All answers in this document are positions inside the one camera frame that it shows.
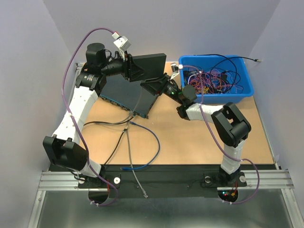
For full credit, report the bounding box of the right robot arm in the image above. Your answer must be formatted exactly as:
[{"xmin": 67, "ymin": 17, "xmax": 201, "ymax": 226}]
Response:
[{"xmin": 141, "ymin": 75, "xmax": 251, "ymax": 185}]

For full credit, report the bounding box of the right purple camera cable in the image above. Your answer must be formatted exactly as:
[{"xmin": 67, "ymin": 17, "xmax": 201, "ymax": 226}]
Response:
[{"xmin": 180, "ymin": 64, "xmax": 261, "ymax": 205}]

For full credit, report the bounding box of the purple camera cable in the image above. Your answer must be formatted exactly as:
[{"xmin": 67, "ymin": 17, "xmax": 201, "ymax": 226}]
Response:
[
  {"xmin": 180, "ymin": 64, "xmax": 261, "ymax": 205},
  {"xmin": 61, "ymin": 28, "xmax": 119, "ymax": 207}
]

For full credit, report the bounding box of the small black switch box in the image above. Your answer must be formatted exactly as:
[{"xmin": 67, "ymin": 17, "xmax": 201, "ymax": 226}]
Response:
[{"xmin": 144, "ymin": 53, "xmax": 167, "ymax": 80}]

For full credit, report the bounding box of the blue plastic bin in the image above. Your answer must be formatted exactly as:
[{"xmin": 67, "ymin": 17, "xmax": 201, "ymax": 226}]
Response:
[{"xmin": 179, "ymin": 54, "xmax": 254, "ymax": 105}]

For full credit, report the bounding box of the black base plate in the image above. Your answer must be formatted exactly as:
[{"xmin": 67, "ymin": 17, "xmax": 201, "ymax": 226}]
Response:
[{"xmin": 78, "ymin": 163, "xmax": 247, "ymax": 199}]

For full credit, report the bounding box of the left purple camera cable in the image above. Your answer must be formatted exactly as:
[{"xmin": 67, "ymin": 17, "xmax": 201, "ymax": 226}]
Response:
[{"xmin": 61, "ymin": 28, "xmax": 119, "ymax": 207}]

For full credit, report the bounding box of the large black network switch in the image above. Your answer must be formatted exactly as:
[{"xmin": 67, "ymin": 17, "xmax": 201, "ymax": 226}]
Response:
[{"xmin": 100, "ymin": 75, "xmax": 158, "ymax": 119}]

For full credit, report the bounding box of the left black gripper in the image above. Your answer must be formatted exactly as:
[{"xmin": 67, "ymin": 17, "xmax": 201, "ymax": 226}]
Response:
[{"xmin": 101, "ymin": 49, "xmax": 147, "ymax": 80}]

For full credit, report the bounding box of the blue ethernet cable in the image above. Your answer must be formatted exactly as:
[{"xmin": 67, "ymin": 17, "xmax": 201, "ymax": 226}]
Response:
[{"xmin": 120, "ymin": 121, "xmax": 161, "ymax": 171}]

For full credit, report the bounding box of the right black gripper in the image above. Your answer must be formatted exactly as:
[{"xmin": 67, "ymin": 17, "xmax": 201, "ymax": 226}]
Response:
[{"xmin": 140, "ymin": 72, "xmax": 184, "ymax": 105}]

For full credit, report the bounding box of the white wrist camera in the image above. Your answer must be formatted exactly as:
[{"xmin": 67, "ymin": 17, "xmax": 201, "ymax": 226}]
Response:
[
  {"xmin": 170, "ymin": 62, "xmax": 183, "ymax": 80},
  {"xmin": 112, "ymin": 32, "xmax": 131, "ymax": 60}
]

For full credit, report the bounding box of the tangled coloured wires bundle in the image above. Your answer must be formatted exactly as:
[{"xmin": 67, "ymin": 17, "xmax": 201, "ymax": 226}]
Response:
[{"xmin": 182, "ymin": 67, "xmax": 245, "ymax": 95}]

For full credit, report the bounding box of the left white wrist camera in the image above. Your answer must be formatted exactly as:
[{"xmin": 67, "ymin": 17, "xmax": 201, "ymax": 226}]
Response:
[{"xmin": 112, "ymin": 32, "xmax": 131, "ymax": 60}]

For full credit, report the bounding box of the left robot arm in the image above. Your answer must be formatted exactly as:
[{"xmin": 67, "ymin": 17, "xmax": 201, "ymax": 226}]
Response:
[{"xmin": 43, "ymin": 43, "xmax": 124, "ymax": 187}]

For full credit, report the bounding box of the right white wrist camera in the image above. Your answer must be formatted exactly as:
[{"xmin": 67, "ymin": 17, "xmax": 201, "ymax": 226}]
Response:
[{"xmin": 170, "ymin": 62, "xmax": 183, "ymax": 80}]

